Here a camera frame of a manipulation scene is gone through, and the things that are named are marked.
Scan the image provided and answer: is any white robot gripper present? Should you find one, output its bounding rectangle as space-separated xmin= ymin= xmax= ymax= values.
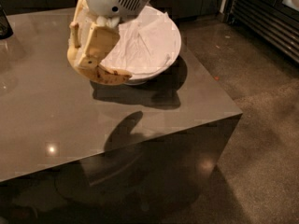
xmin=71 ymin=0 xmax=150 ymax=69

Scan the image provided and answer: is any white ceramic bowl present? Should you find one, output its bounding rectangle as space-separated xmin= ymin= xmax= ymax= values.
xmin=102 ymin=4 xmax=182 ymax=86

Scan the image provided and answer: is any yellow spotted banana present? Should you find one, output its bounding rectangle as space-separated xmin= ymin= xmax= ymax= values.
xmin=67 ymin=23 xmax=132 ymax=86

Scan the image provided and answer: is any white crumpled paper liner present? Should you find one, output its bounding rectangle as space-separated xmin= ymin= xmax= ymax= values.
xmin=100 ymin=11 xmax=176 ymax=77

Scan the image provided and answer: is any dark object at table edge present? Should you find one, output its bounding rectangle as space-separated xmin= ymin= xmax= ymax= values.
xmin=0 ymin=4 xmax=13 ymax=39

